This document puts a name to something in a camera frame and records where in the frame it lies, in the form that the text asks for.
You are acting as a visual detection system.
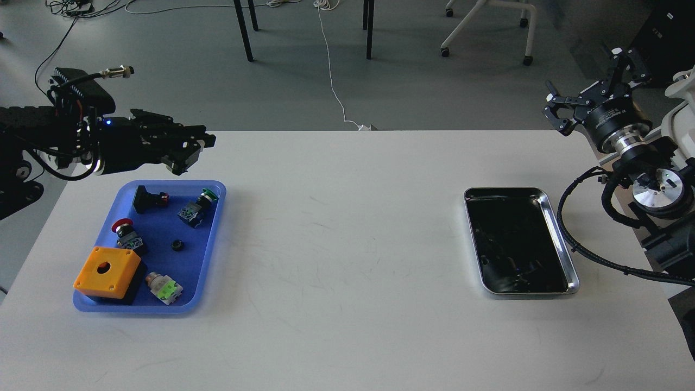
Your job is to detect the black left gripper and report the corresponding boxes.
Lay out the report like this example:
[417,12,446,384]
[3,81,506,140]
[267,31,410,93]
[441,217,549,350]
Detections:
[98,109,216,175]

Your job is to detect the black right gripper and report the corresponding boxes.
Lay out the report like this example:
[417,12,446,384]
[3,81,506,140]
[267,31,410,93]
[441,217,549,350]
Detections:
[543,45,652,153]

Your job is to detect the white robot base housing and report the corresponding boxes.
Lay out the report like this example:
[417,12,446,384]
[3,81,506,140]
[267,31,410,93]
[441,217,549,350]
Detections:
[597,65,695,169]

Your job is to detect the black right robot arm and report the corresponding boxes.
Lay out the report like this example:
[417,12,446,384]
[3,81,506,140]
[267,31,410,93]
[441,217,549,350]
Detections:
[543,47,693,287]

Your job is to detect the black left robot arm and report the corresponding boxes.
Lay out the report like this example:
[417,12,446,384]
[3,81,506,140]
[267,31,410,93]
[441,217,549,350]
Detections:
[1,65,216,218]

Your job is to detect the blue plastic tray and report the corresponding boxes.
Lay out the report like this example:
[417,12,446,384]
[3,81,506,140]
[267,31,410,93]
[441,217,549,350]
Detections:
[73,180,226,314]

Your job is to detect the silver metal tray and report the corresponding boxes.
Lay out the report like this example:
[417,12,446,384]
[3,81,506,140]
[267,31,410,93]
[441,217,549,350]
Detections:
[464,187,580,298]

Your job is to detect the black equipment case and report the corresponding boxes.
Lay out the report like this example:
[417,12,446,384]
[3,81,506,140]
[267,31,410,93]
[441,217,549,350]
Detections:
[629,1,694,87]

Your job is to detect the red emergency stop button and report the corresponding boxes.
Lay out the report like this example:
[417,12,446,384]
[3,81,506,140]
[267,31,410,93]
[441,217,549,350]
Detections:
[111,218,149,256]

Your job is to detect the black table leg left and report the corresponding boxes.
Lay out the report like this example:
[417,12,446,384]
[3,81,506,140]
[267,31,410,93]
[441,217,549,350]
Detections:
[232,0,259,62]

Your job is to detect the black table leg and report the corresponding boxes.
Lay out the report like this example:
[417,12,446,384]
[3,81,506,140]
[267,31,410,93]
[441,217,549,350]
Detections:
[232,0,259,62]
[362,0,375,60]

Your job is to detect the white office chair base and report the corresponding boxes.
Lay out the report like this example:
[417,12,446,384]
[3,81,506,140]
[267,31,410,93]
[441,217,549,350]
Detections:
[439,1,539,67]

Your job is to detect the black table leg right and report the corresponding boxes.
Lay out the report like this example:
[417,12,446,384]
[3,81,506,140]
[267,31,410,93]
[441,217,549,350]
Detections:
[362,0,375,60]

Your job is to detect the black selector switch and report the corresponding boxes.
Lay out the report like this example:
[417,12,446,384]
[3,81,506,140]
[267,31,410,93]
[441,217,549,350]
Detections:
[132,185,169,215]

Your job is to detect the green push button switch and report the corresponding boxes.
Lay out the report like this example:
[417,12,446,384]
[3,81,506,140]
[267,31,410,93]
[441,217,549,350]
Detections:
[177,188,219,228]

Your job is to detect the orange button enclosure box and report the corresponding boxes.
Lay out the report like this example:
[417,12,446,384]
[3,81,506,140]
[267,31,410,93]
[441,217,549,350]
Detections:
[73,247,147,305]

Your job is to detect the light green contact switch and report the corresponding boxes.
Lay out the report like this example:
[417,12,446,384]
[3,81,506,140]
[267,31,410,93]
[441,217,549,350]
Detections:
[146,272,183,305]

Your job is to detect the black floor cable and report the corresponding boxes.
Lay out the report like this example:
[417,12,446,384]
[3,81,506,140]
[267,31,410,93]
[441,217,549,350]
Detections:
[34,0,125,98]

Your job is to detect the white floor cable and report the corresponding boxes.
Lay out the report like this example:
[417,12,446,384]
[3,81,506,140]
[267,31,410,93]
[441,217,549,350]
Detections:
[266,0,378,131]

